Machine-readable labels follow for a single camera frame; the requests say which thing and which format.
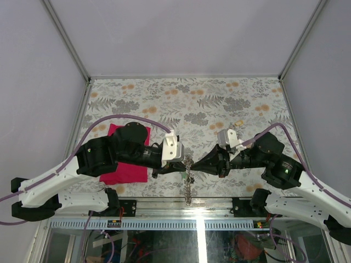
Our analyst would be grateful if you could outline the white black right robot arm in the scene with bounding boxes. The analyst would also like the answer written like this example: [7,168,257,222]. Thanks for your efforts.
[191,129,350,245]

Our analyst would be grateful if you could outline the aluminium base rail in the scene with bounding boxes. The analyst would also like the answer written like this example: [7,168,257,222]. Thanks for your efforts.
[41,193,256,220]

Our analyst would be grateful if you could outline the yellow tag key set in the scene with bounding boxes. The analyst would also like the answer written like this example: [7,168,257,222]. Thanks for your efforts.
[234,120,244,127]

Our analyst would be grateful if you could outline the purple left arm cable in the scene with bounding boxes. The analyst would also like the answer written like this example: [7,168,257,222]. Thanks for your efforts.
[0,115,175,227]

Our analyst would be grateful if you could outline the aluminium frame posts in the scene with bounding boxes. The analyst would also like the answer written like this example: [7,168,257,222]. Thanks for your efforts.
[41,1,321,81]

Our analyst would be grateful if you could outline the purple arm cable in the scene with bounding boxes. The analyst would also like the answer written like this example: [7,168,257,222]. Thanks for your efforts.
[0,115,175,227]
[241,122,351,208]

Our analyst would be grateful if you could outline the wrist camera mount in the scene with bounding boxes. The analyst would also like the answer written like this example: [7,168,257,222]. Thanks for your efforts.
[161,130,185,166]
[217,129,246,151]

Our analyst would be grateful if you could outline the pink folded cloth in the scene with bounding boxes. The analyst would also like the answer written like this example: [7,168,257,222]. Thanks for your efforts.
[99,123,153,186]

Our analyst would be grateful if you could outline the floral tablecloth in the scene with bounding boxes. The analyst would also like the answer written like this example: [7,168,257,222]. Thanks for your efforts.
[77,77,302,198]

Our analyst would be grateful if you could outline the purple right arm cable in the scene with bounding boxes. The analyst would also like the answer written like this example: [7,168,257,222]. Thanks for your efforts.
[241,122,351,208]

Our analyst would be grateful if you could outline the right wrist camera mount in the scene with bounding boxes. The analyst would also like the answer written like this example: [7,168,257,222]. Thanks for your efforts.
[217,129,246,151]

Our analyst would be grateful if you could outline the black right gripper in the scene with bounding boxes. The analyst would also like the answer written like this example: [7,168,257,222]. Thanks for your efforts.
[190,142,268,178]

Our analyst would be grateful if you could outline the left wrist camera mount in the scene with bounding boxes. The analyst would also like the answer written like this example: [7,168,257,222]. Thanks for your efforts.
[161,130,185,166]

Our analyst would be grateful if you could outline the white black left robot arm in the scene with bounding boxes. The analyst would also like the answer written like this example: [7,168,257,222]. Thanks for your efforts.
[11,122,186,222]

